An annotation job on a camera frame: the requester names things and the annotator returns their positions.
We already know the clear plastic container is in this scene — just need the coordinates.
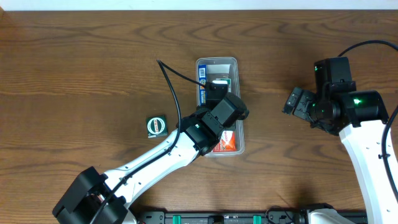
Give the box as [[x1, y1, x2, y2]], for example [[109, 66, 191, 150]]
[[196, 57, 245, 157]]

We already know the black cable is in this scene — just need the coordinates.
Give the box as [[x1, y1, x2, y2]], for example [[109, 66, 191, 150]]
[[338, 39, 398, 200], [88, 58, 208, 224]]

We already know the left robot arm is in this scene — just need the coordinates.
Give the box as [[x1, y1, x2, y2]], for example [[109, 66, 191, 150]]
[[52, 93, 249, 223]]

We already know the blue tall box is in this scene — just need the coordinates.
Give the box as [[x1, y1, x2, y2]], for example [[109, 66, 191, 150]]
[[198, 64, 207, 106]]

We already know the left black cable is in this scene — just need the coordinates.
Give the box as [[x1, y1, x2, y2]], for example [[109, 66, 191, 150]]
[[88, 58, 208, 224]]

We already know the green square box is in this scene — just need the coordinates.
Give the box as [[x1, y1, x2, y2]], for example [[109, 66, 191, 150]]
[[146, 115, 168, 138]]

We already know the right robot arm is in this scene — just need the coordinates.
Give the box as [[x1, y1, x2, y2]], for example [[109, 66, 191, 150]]
[[282, 87, 397, 223]]

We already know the black mounting rail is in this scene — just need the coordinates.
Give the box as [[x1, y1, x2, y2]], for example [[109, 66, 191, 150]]
[[136, 210, 368, 224]]

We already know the right black cable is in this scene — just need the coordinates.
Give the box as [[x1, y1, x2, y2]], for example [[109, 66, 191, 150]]
[[338, 39, 398, 200]]

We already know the white green medicine box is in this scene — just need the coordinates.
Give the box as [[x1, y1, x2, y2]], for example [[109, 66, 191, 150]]
[[212, 78, 231, 92]]

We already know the red orange box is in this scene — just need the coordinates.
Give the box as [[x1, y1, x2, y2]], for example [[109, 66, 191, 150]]
[[212, 131, 237, 152]]

